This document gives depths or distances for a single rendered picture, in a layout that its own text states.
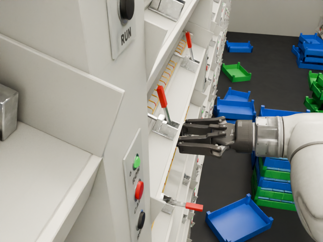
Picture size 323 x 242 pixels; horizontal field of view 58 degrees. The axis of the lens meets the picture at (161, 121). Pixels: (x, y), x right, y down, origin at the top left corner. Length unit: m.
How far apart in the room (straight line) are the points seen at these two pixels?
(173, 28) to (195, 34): 0.49
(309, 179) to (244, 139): 0.17
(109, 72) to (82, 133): 0.04
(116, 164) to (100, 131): 0.05
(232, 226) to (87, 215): 1.56
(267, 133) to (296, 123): 0.06
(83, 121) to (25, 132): 0.04
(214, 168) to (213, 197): 0.25
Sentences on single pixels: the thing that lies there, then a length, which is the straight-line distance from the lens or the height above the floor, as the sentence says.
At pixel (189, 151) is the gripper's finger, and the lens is 0.65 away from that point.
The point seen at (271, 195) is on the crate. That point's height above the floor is 0.10.
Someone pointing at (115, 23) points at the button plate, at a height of 1.37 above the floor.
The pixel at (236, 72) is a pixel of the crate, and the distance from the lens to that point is 3.35.
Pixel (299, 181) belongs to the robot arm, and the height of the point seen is 1.05.
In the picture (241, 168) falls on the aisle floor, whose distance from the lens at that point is 2.10.
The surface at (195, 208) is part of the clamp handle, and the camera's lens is 0.62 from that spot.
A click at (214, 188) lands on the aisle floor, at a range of 1.93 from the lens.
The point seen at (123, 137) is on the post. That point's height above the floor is 1.29.
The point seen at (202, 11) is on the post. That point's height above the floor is 1.20.
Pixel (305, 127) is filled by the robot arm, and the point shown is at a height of 1.08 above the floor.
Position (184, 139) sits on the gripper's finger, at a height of 1.00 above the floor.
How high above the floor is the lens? 1.42
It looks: 35 degrees down
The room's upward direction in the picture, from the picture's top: straight up
